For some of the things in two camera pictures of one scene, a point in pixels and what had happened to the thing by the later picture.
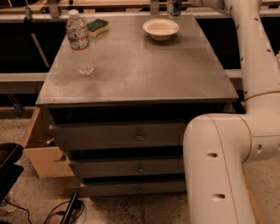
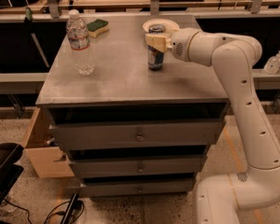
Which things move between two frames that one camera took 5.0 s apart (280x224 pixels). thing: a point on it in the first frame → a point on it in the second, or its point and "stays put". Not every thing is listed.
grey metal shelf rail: (17, 83) stays put
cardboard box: (49, 160) stays put
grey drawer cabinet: (122, 126) stays put
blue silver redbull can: (174, 7) → (155, 56)
